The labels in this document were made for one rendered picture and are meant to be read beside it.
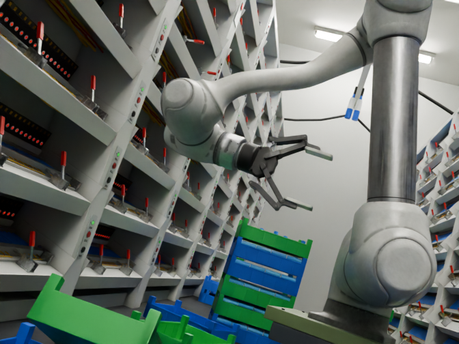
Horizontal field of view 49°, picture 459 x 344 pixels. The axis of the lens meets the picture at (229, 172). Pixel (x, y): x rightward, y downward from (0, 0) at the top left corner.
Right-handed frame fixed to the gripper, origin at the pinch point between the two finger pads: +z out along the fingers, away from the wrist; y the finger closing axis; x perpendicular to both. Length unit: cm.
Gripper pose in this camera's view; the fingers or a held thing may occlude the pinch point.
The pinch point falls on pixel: (317, 181)
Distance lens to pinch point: 123.1
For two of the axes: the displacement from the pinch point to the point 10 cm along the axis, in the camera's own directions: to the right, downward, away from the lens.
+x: 1.9, 3.3, 9.2
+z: 9.0, 3.2, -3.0
